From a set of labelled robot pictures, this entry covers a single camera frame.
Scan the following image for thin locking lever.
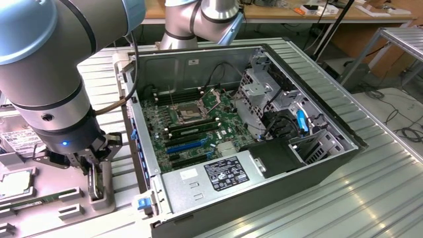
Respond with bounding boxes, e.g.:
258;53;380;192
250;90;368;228
167;85;177;110

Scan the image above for long black expansion slot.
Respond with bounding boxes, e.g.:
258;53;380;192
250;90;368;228
165;135;203;148
170;154;209;169

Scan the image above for silver hard disk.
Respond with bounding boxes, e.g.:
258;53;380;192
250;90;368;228
0;109;50;159

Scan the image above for metal slat side table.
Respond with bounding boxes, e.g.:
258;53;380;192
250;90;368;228
341;26;423;87

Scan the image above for orange and white box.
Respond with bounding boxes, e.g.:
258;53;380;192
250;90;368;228
293;4;341;16

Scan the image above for black plastic shroud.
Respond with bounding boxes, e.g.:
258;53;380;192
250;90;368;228
241;137;308;179

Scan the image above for perforated silver disk bay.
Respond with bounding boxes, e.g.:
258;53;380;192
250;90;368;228
288;128;360;166

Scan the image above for Nvidia graphics card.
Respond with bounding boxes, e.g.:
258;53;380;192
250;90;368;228
86;162;109;200

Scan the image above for grey parts rack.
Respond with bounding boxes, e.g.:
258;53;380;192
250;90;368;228
0;148;118;238

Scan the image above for black stand pole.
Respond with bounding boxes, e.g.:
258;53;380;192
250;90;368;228
313;0;357;58

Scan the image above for black wire bundle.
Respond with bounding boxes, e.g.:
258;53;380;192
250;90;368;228
259;110;301;139

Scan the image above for green RAM stick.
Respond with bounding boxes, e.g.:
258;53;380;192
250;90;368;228
0;193;63;211
169;120;221;137

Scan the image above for green Dell motherboard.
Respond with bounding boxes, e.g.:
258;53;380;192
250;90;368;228
141;88;259;173

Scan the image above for open black PC case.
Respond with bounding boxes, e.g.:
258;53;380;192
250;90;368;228
113;43;369;238

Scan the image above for CPU socket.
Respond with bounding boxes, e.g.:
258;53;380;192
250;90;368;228
173;103;207;124

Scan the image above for black RAM slot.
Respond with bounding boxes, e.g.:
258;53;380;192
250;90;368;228
166;119;221;133
165;117;219;131
157;94;205;104

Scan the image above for silver power supply unit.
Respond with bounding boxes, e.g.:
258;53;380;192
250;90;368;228
159;150;269;216

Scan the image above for braided robot cable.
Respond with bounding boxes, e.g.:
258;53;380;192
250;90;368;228
94;32;141;117

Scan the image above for wooden desk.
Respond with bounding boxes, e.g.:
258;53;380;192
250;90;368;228
141;0;169;25
238;0;418;30

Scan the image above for blue plastic drive handle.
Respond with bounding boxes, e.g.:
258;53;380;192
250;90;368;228
297;109;312;131

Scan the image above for silver chipset heatsink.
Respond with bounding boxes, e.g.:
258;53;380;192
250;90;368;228
217;142;238;154

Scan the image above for black floor cables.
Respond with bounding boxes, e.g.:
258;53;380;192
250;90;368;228
384;99;423;144

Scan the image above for metal socket cover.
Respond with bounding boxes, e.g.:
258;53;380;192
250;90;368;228
198;88;230;118

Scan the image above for white flat box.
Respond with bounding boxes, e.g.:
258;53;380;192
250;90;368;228
356;3;394;17

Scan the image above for brown wooden cabinet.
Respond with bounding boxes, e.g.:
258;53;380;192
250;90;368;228
330;23;414;75

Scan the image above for blue expansion slot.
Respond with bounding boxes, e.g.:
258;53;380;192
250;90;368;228
166;141;206;154

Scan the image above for black looped wire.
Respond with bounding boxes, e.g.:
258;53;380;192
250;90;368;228
210;61;245;90

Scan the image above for silver CPU chip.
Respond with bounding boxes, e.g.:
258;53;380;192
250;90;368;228
0;172;34;198

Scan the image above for silver disk bay cage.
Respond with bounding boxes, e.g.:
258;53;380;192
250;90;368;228
237;49;318;129

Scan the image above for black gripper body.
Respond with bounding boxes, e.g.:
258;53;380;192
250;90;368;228
35;118;107;156

